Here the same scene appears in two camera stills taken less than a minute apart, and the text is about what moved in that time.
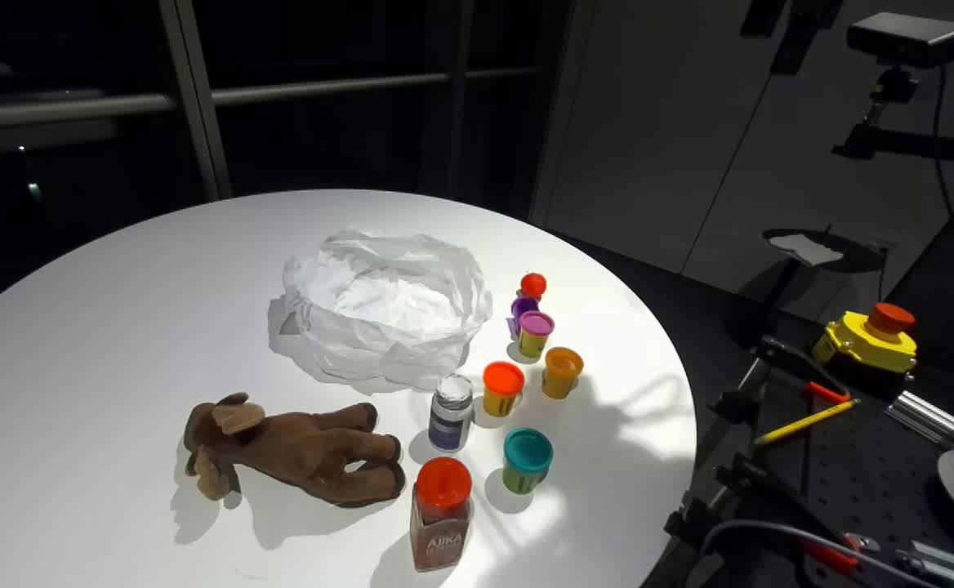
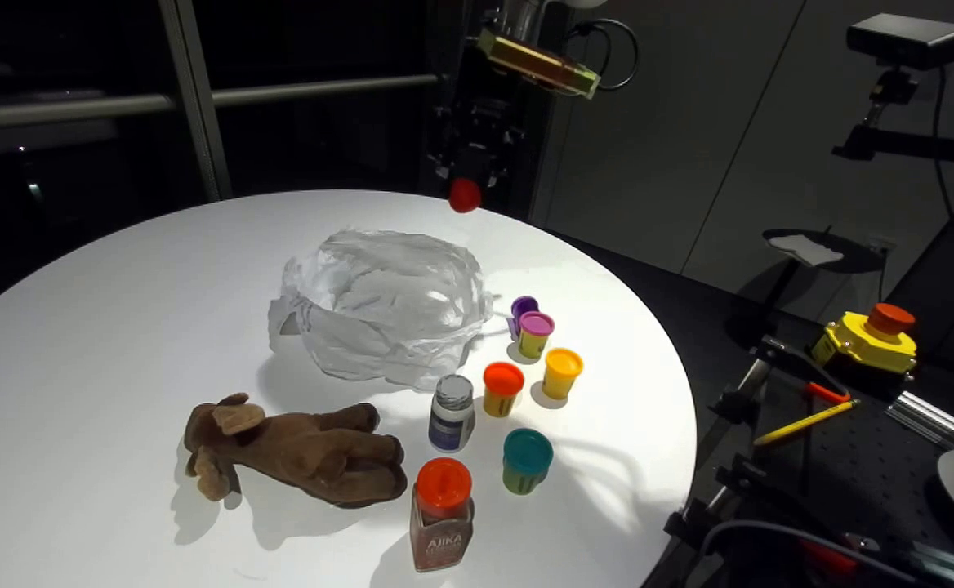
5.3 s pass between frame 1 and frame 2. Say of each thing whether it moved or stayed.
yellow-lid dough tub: stayed
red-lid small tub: moved
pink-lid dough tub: stayed
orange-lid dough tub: stayed
